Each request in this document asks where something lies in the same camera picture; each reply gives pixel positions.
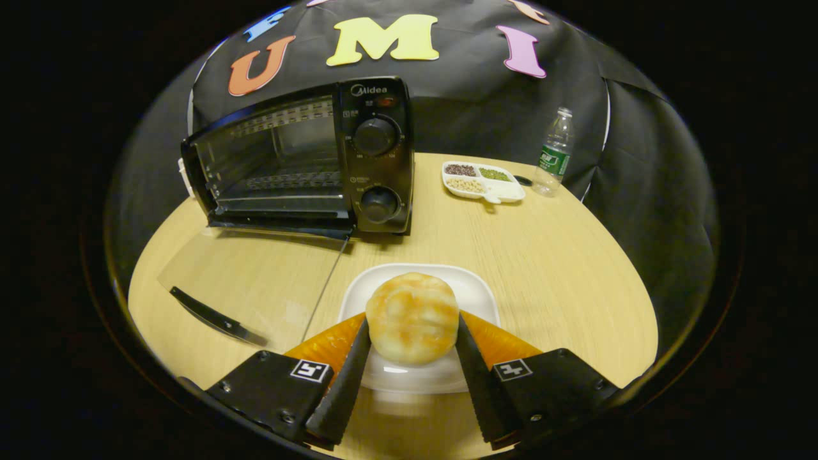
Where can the white square plate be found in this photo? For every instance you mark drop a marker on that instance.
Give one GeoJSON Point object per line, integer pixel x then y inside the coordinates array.
{"type": "Point", "coordinates": [476, 291]}

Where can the pile of red beans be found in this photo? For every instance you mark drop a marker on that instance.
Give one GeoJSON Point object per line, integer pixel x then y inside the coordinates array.
{"type": "Point", "coordinates": [460, 170]}

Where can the small black disc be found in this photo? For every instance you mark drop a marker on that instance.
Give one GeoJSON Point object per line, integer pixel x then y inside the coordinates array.
{"type": "Point", "coordinates": [523, 181]}

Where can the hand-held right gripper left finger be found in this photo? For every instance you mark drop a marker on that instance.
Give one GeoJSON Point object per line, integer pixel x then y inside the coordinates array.
{"type": "Point", "coordinates": [345, 390]}

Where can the round golden bread bun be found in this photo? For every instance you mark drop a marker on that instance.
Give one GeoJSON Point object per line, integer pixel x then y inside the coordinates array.
{"type": "Point", "coordinates": [412, 319]}

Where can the clear plastic water bottle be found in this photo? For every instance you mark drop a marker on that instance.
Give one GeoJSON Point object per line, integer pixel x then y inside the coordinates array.
{"type": "Point", "coordinates": [553, 160]}

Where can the white divided tray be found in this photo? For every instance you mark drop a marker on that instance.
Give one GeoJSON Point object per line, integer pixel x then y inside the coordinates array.
{"type": "Point", "coordinates": [508, 190]}

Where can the pile of green beans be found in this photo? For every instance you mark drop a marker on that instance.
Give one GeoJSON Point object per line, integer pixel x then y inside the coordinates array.
{"type": "Point", "coordinates": [494, 174]}

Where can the pile of yellow soybeans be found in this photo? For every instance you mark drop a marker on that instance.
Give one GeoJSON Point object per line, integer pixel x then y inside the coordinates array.
{"type": "Point", "coordinates": [465, 185]}

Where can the black electric oven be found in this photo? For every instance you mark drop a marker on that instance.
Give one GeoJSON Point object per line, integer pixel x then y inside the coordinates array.
{"type": "Point", "coordinates": [377, 172]}

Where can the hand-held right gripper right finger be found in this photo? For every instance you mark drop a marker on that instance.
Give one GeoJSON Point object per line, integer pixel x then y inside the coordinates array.
{"type": "Point", "coordinates": [486, 390]}

